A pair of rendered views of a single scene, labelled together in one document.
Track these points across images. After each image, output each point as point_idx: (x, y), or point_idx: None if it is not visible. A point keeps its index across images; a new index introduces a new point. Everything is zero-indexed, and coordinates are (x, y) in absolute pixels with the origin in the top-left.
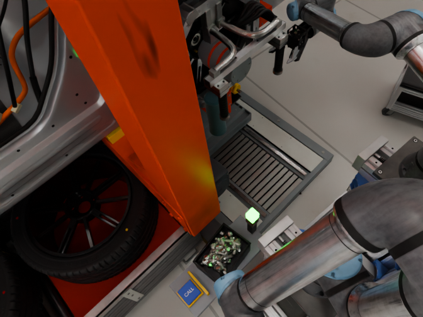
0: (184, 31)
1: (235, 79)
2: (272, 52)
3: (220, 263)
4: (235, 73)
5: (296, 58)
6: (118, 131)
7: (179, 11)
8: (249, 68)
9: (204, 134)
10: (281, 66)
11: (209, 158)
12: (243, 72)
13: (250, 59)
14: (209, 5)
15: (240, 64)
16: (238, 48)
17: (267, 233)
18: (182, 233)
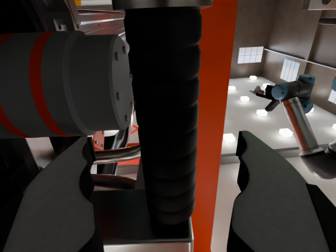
0: (217, 180)
1: (126, 59)
2: (92, 142)
3: None
4: (129, 81)
5: (305, 181)
6: (76, 5)
7: (217, 186)
8: (113, 74)
9: (225, 116)
10: (200, 64)
11: (228, 81)
12: (120, 70)
13: (119, 114)
14: None
15: (129, 107)
16: (80, 135)
17: (317, 9)
18: None
